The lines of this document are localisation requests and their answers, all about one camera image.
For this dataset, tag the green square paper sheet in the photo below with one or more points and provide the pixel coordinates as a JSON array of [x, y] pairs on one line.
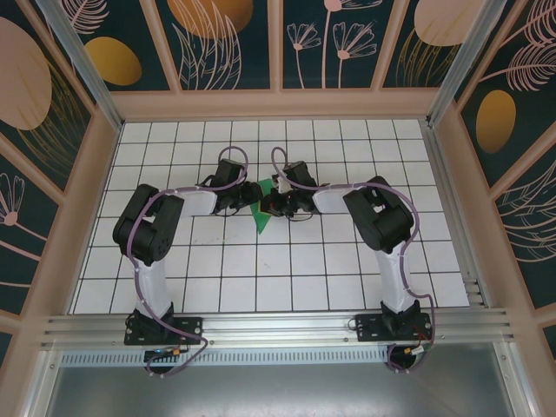
[[260, 223]]

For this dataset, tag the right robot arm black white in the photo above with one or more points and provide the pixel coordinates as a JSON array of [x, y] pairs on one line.
[[382, 217]]

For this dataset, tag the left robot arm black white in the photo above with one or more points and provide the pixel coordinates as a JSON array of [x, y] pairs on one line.
[[145, 226]]

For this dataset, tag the grey metal sheet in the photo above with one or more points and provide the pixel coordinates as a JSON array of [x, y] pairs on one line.
[[278, 391]]

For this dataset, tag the long aluminium mounting rail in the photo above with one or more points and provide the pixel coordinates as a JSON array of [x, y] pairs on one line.
[[278, 326]]

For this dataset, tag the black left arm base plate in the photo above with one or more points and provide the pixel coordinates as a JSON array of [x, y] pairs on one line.
[[191, 330]]

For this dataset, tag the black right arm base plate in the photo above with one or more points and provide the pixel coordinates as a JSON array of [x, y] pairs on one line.
[[369, 328]]

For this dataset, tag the aluminium side rail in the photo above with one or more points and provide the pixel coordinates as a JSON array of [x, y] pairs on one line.
[[456, 217]]

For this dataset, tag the aluminium corner post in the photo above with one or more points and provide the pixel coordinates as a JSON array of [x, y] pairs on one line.
[[465, 56], [82, 69]]

